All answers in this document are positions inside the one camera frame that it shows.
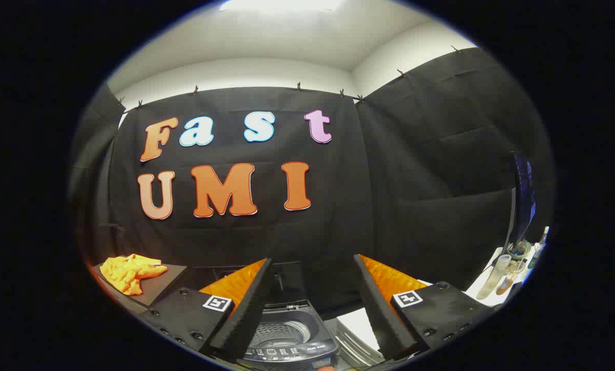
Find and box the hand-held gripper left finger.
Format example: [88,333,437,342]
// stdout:
[138,259,276,362]

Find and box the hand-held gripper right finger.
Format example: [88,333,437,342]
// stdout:
[353,254,494,361]

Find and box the grey washing machine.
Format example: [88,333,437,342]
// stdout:
[235,299,341,371]

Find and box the transparent washing machine lid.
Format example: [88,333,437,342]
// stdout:
[272,261,309,306]

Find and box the yellow polo shirt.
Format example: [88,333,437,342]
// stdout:
[100,254,168,296]

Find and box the black backdrop cloth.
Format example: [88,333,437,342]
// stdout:
[70,46,555,310]

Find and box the amber liquid bottle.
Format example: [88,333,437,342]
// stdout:
[496,260,525,296]

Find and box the slim spray bottle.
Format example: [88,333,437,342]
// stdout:
[526,226,550,269]

